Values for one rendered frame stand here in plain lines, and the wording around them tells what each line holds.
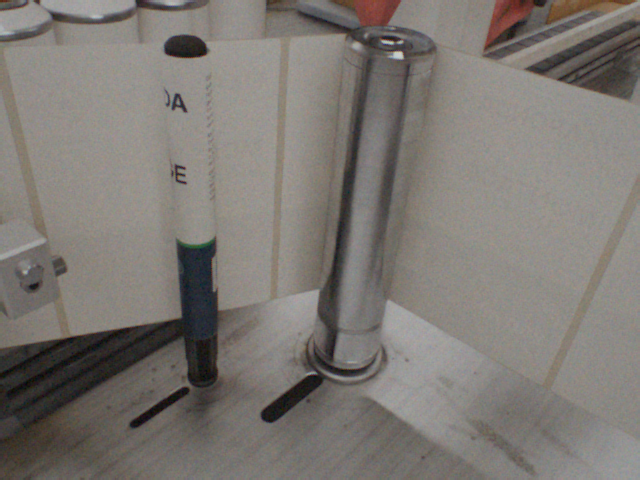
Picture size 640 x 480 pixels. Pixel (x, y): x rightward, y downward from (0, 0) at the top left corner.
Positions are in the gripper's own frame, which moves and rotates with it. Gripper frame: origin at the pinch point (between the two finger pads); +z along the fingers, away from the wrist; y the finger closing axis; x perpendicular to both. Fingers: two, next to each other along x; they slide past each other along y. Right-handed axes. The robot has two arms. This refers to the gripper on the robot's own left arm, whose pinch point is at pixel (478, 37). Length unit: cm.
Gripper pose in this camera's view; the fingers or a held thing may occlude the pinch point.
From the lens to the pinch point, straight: 76.0
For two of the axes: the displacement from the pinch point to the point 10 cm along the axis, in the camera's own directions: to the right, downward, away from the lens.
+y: 7.3, 4.2, -5.4
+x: 5.0, 2.0, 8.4
